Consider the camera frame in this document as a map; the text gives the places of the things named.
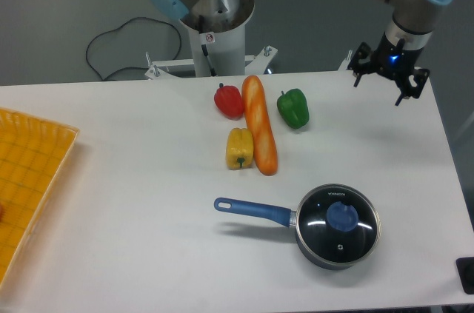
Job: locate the glass pot lid blue knob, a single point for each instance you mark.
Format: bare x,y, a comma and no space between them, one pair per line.
339,224

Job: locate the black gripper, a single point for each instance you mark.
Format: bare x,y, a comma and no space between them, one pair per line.
394,58

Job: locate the red toy bell pepper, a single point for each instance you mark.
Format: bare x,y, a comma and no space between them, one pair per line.
228,100

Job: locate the orange toy baguette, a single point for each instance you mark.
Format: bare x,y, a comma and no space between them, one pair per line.
258,123

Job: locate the green toy bell pepper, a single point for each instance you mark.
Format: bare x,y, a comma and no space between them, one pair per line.
292,107

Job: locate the black device at table edge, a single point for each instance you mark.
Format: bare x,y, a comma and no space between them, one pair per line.
465,273

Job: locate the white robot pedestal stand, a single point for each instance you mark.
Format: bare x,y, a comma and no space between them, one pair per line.
216,30

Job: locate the yellow woven basket tray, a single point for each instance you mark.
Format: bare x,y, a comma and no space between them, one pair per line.
33,152

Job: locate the yellow toy bell pepper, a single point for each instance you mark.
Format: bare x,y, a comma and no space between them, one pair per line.
239,149

